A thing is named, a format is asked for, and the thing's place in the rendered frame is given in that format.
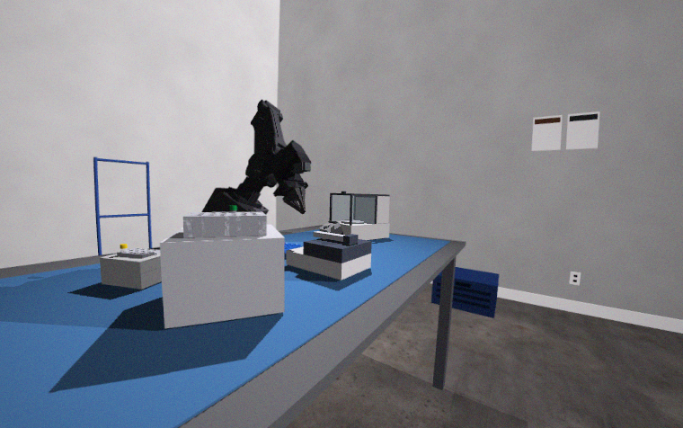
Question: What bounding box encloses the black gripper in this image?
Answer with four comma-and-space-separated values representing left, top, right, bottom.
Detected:
273, 175, 308, 214

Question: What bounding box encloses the blue bench mat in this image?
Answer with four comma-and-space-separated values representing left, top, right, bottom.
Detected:
0, 234, 450, 428

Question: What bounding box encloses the blue tube rack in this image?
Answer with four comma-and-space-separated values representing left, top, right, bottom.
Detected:
285, 243, 301, 260

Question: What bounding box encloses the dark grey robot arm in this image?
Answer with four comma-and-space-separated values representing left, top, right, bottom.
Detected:
227, 100, 311, 209

